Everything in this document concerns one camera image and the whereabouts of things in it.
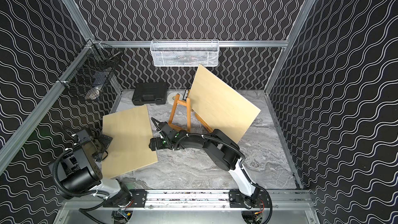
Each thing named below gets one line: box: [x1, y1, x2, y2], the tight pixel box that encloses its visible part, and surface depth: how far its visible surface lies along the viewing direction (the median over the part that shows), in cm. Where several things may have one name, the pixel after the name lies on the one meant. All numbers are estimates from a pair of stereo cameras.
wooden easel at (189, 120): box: [187, 104, 213, 133], surface depth 96 cm
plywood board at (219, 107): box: [188, 63, 262, 144], surface depth 85 cm
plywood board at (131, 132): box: [101, 104, 159, 179], surface depth 97 cm
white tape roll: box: [166, 92, 181, 105], surface depth 117 cm
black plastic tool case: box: [131, 82, 168, 106], surface depth 112 cm
